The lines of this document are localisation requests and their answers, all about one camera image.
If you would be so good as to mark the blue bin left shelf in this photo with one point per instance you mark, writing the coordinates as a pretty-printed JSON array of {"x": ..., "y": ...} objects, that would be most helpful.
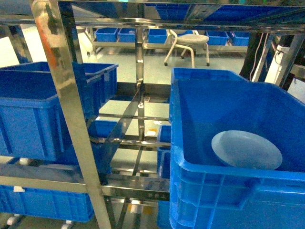
[{"x": 32, "y": 124}]

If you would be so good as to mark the white round stool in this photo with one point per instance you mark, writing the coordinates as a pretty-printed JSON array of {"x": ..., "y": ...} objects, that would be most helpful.
[{"x": 186, "y": 41}]

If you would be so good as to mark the light blue oval tray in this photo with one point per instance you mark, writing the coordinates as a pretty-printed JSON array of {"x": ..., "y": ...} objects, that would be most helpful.
[{"x": 243, "y": 149}]

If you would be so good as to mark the steel shelf rack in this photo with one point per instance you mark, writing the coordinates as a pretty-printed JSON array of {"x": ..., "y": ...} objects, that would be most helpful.
[{"x": 56, "y": 21}]

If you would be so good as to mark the blue bin lower left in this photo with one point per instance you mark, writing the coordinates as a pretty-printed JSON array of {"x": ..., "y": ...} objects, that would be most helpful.
[{"x": 46, "y": 203}]

